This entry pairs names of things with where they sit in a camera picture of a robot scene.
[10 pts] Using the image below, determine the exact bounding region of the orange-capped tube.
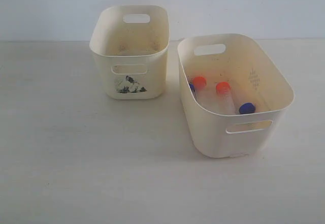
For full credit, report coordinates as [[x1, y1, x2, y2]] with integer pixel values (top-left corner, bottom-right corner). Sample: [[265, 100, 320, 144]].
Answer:
[[192, 76, 215, 110], [216, 82, 236, 115]]

